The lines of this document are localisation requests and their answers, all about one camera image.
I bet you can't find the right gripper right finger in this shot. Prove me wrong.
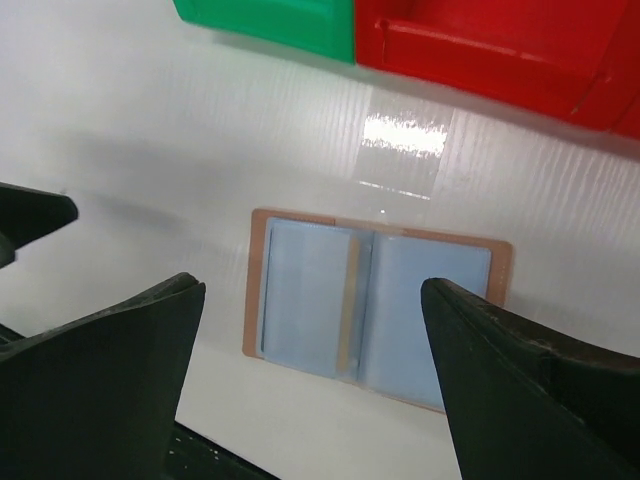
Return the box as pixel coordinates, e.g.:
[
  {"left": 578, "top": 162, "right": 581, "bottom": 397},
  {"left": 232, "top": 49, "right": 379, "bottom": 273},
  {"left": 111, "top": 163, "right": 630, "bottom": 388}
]
[{"left": 421, "top": 278, "right": 639, "bottom": 479}]

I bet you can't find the tan leather card holder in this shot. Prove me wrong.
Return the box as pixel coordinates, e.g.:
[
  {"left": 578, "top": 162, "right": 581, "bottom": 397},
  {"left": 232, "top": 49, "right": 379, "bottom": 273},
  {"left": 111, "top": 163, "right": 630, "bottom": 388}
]
[{"left": 242, "top": 208, "right": 514, "bottom": 411}]

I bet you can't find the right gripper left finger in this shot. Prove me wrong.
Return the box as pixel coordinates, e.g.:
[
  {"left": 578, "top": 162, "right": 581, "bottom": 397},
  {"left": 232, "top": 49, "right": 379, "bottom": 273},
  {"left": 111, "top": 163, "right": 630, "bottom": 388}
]
[{"left": 1, "top": 273, "right": 206, "bottom": 479}]

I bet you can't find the red double plastic bin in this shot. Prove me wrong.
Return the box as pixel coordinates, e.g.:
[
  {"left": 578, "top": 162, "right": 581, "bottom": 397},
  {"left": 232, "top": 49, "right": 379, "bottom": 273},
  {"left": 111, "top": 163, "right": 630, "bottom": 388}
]
[{"left": 354, "top": 0, "right": 639, "bottom": 139}]

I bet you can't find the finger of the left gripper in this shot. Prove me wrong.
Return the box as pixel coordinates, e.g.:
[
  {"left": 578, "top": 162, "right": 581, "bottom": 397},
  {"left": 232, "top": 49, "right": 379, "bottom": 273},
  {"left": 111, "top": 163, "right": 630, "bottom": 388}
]
[{"left": 1, "top": 183, "right": 79, "bottom": 267}]

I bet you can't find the green plastic bin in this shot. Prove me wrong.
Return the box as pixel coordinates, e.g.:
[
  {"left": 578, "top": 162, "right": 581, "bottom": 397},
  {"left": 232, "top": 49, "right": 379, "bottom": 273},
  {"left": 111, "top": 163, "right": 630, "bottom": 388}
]
[{"left": 174, "top": 0, "right": 355, "bottom": 64}]

